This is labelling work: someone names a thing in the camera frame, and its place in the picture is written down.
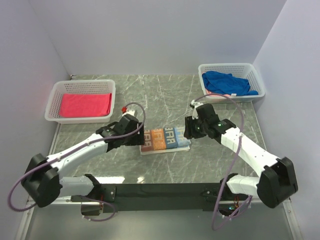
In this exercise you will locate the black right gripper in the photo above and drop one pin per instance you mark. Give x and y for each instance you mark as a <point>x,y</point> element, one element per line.
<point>190,132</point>

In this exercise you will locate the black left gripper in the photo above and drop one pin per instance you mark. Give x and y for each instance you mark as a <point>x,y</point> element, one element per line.
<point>139,138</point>

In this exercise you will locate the beige patterned towel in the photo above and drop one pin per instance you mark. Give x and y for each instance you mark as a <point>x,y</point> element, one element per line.
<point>165,140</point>

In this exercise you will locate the blue towel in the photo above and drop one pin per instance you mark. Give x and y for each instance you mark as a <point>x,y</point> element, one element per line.
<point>226,83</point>

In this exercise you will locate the pink red towel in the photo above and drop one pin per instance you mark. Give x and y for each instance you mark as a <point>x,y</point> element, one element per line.
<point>85,105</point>

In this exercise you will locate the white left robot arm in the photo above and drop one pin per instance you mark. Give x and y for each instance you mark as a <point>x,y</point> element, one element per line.
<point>47,177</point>

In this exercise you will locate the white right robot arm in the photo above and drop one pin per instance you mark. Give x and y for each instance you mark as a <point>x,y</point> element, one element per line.
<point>275,179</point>

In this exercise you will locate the white basket with towels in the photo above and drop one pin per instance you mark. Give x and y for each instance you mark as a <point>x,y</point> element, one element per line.
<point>242,70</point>

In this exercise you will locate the peach orange towel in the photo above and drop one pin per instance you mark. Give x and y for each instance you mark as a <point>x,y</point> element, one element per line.
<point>214,94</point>

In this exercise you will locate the empty white plastic basket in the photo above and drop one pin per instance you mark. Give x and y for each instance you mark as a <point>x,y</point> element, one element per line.
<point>93,86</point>

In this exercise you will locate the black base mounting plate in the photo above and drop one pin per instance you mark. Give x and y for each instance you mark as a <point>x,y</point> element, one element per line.
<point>149,197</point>

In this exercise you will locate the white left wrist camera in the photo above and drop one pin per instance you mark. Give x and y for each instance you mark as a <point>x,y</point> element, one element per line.
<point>127,111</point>

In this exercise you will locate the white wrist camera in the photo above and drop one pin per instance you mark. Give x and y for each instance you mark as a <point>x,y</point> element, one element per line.
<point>194,105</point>
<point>127,111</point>

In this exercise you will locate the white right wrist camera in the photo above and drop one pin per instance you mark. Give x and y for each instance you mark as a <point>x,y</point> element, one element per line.
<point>194,105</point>

